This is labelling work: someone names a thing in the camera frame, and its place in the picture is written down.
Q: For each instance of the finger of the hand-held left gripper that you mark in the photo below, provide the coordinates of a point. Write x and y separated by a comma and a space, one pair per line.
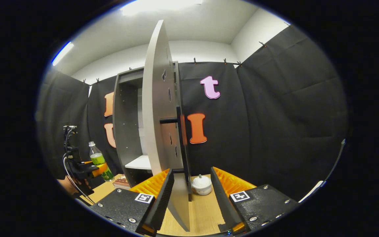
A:
88, 162
100, 169

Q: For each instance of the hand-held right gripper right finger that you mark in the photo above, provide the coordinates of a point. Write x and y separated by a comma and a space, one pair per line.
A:
222, 204

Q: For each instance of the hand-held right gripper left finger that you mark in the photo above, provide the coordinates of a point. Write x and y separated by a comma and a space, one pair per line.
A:
161, 204

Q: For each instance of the clear green label bottle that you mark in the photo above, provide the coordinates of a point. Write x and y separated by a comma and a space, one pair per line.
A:
97, 158

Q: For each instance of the white cabinet shelf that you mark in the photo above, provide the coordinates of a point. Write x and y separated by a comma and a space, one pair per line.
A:
140, 163

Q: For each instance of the dark grey cabinet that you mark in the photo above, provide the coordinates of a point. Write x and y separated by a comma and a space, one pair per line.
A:
127, 131

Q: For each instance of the small white lidded jar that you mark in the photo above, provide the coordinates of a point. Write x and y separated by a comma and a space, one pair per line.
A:
202, 187

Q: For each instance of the black backdrop cloth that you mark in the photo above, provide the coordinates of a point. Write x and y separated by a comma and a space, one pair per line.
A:
275, 115

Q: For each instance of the ceiling light strip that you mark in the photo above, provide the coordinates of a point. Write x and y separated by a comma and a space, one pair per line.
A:
63, 52

